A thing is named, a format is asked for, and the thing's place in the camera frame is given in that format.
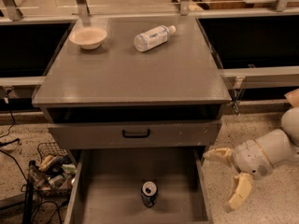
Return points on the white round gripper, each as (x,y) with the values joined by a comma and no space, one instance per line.
(249,161)

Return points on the blue pepsi can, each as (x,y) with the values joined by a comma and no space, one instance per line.
(149,193)

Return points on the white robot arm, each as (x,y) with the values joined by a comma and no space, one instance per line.
(281,146)

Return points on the open grey middle drawer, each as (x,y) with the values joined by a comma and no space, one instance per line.
(107,188)

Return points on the grey drawer cabinet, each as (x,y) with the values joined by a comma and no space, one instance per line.
(177,80)

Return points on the grey top drawer front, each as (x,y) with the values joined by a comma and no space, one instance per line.
(185,133)

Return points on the clear plastic water bottle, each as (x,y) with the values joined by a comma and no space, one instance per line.
(153,37)

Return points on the white paper bowl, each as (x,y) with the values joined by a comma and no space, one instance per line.
(88,37)

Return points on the black stand pole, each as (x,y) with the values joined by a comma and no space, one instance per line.
(29,195)

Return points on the black drawer handle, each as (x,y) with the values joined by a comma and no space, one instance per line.
(127,134)

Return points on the wire basket with items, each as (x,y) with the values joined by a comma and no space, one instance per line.
(54,175)

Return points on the metal rail frame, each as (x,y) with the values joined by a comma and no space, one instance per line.
(25,10)

